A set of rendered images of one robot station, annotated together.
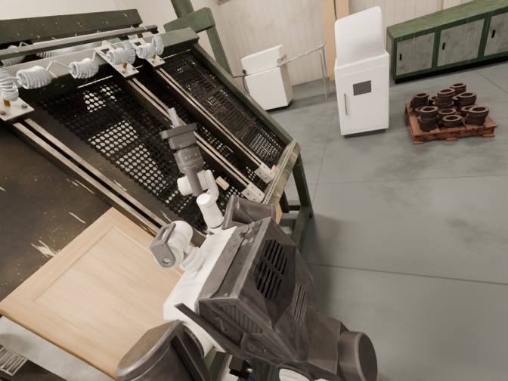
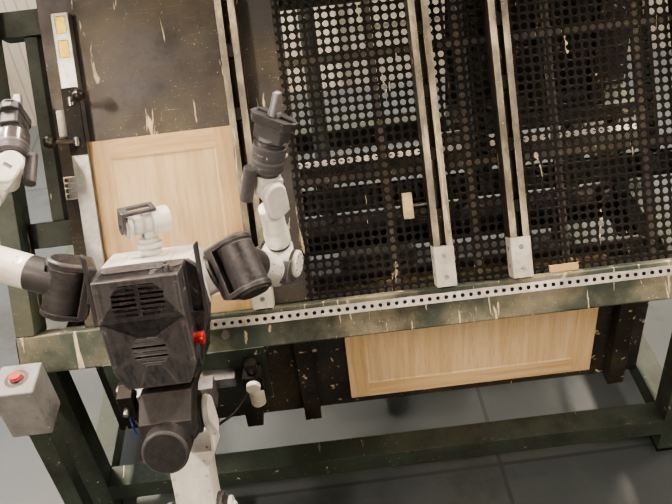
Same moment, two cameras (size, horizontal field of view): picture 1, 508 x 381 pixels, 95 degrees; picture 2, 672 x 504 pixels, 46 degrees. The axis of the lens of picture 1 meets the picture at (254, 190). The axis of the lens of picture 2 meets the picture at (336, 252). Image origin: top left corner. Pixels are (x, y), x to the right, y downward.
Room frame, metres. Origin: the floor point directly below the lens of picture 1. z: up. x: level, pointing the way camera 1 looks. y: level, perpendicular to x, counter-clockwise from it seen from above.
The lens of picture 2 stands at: (-0.04, -1.37, 2.51)
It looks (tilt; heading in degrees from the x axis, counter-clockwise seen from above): 38 degrees down; 57
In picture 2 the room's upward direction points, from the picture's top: 7 degrees counter-clockwise
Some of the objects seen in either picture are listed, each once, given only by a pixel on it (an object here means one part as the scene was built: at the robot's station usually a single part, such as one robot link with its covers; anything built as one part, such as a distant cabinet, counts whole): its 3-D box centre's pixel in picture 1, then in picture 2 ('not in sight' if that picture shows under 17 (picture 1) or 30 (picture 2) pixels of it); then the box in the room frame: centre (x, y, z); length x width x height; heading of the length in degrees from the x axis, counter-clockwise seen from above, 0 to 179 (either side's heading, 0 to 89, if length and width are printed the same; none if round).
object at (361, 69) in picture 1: (360, 76); not in sight; (3.43, -2.05, 0.78); 0.86 x 0.70 x 1.56; 147
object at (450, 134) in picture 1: (443, 106); not in sight; (2.71, -2.77, 0.21); 1.17 x 0.81 x 0.42; 149
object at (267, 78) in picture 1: (268, 81); not in sight; (6.28, -1.34, 0.67); 2.86 x 0.71 x 1.35; 58
